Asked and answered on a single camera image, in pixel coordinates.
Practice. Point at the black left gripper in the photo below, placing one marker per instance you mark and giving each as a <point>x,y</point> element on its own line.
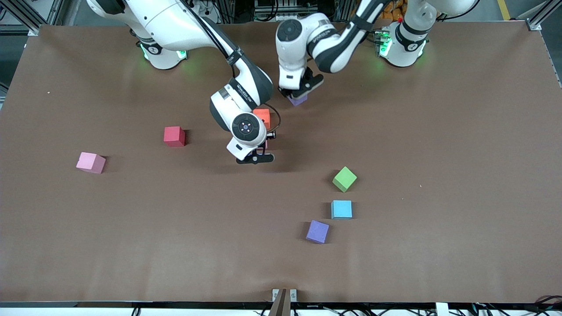
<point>291,93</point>

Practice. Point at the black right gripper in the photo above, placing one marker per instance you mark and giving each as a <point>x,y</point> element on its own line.
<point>270,135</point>

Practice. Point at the purple foam block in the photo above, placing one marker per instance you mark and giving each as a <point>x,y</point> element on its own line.
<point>299,102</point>
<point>317,231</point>

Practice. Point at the orange foam block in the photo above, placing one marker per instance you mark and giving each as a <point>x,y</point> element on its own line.
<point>262,115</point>

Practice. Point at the green foam block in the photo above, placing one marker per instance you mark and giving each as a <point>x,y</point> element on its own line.
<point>344,179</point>

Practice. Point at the red foam block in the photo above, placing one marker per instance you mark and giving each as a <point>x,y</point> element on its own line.
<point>173,136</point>

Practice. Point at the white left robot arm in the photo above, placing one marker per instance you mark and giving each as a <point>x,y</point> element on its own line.
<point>333,48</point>

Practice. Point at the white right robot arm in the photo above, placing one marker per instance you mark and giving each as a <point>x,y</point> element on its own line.
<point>167,22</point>

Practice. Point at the grey equipment rack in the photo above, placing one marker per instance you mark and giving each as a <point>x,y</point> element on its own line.
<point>276,6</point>

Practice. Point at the light blue foam block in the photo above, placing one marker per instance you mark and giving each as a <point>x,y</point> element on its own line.
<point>341,209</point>

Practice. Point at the white power strip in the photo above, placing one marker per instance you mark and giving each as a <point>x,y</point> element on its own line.
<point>199,6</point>

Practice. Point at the paper table cover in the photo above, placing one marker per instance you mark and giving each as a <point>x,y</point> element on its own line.
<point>281,263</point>

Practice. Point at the orange net bags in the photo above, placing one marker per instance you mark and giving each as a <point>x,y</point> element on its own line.
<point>393,11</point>

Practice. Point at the brown strip at table edge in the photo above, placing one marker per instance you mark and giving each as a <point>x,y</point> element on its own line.
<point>280,305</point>

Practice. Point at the small metal table bracket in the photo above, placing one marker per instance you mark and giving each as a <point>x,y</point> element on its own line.
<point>293,295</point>

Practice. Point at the aluminium frame post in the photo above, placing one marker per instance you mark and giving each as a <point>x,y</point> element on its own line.
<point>33,17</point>
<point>542,13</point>

